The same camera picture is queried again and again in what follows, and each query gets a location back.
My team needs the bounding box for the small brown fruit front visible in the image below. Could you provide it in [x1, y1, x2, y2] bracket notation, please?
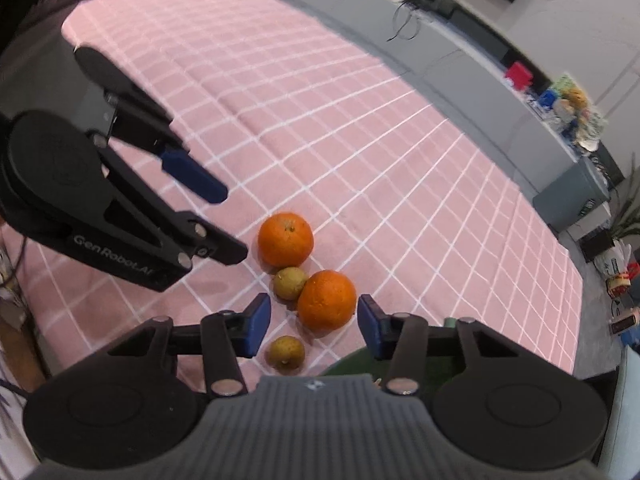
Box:
[267, 336, 306, 373]

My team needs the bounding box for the small brown fruit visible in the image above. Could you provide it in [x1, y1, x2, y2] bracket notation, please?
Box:
[267, 336, 306, 373]
[272, 266, 308, 301]

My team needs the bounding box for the orange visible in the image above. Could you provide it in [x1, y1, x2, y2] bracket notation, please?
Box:
[257, 212, 314, 268]
[296, 270, 357, 333]

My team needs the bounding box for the green bowl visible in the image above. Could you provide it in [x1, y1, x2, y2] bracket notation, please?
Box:
[321, 336, 456, 396]

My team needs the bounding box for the pink checked tablecloth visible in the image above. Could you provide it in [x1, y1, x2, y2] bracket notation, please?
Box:
[1, 0, 582, 370]

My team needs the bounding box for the grey trash bin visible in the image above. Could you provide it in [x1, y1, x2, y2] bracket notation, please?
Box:
[533, 158, 610, 233]

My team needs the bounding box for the white TV cabinet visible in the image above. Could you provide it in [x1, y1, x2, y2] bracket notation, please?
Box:
[286, 0, 577, 197]

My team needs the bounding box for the teddy bear toy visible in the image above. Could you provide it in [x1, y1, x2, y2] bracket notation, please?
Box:
[562, 84, 590, 113]

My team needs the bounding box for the red box on cabinet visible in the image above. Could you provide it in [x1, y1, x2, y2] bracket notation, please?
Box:
[504, 61, 533, 91]

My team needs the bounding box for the black cable on cabinet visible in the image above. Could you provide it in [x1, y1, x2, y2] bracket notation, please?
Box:
[385, 0, 426, 44]

